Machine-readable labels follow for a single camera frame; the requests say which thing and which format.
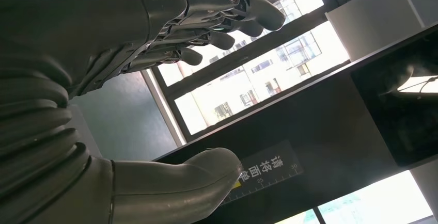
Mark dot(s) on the black inbound scanner machine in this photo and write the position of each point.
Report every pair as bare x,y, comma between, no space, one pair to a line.
325,130

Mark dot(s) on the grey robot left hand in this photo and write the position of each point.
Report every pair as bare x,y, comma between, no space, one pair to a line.
85,27

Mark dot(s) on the dark window frame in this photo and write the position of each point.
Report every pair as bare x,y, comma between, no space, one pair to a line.
249,49

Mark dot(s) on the black yellow ruler label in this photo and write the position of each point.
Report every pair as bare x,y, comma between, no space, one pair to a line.
270,171

